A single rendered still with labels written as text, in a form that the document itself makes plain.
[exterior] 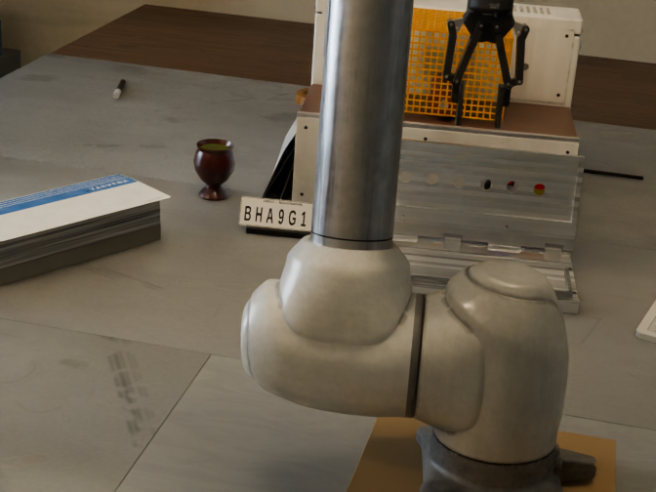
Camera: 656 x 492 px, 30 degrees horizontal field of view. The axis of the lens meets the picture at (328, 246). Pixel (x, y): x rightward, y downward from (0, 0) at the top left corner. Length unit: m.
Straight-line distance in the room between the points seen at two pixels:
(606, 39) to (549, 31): 1.40
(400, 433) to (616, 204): 1.15
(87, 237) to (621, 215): 1.11
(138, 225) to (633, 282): 0.91
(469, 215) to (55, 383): 0.85
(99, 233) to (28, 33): 2.31
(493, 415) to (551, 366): 0.09
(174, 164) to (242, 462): 1.17
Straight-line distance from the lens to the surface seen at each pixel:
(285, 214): 2.33
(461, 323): 1.44
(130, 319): 1.99
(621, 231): 2.53
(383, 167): 1.44
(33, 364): 1.87
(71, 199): 2.22
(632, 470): 1.73
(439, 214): 2.26
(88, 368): 1.85
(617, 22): 3.97
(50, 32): 4.42
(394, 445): 1.63
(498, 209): 2.27
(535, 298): 1.44
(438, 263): 2.21
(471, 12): 2.04
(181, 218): 2.39
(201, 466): 1.63
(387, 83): 1.43
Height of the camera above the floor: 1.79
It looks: 23 degrees down
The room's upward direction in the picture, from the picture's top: 4 degrees clockwise
